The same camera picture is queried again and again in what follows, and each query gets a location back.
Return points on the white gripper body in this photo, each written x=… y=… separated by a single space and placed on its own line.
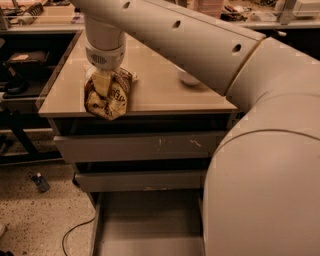
x=106 y=58

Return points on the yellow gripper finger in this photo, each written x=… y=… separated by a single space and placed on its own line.
x=101 y=80

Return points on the brown chip bag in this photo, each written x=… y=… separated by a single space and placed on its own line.
x=115 y=103

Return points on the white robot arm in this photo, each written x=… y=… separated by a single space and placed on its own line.
x=262 y=188

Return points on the grey drawer cabinet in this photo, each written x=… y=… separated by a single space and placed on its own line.
x=157 y=103

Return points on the middle drawer front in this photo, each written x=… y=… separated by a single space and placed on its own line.
x=141 y=180

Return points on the top drawer front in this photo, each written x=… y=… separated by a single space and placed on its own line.
x=139 y=146

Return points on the open bottom drawer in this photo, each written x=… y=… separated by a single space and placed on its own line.
x=148 y=223

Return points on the white ceramic bowl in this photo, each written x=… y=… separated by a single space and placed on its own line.
x=186 y=78

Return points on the black desk lamp base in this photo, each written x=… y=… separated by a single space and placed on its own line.
x=16 y=84

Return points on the small black floor device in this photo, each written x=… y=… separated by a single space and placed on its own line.
x=40 y=182

